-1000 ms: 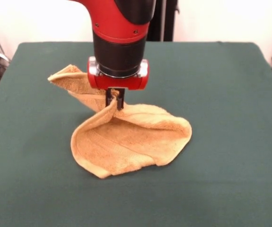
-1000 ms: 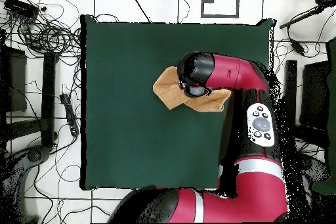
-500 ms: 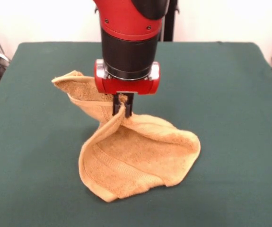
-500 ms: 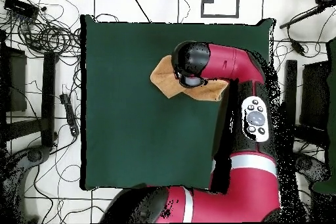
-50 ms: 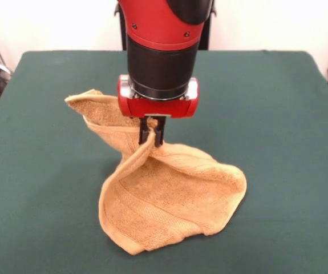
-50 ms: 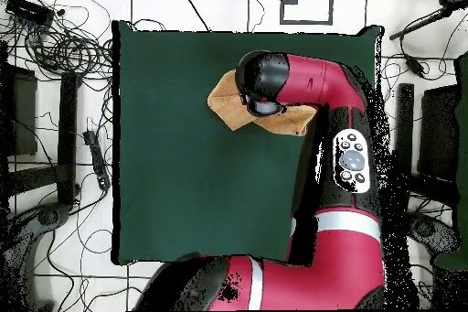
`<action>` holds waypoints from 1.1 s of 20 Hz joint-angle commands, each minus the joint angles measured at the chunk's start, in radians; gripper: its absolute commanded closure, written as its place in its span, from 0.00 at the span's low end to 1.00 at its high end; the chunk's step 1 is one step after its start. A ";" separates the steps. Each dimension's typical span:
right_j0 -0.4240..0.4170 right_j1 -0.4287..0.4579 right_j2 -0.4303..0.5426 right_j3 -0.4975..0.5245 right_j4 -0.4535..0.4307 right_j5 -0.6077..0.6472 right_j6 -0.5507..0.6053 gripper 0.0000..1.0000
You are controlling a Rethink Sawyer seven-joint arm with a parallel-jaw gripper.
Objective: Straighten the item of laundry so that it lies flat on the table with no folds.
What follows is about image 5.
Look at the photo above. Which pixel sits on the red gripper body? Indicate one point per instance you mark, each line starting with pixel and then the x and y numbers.
pixel 158 108

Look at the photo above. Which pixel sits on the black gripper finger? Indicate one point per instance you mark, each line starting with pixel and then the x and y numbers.
pixel 160 137
pixel 143 134

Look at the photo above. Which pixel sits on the tan terry towel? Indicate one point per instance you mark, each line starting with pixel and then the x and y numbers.
pixel 166 199

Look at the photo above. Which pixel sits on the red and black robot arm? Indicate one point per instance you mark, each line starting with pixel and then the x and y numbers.
pixel 161 65

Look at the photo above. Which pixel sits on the dark green tablecloth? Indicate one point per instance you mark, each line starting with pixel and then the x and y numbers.
pixel 38 228

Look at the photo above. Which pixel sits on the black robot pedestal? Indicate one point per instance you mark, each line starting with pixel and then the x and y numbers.
pixel 123 31

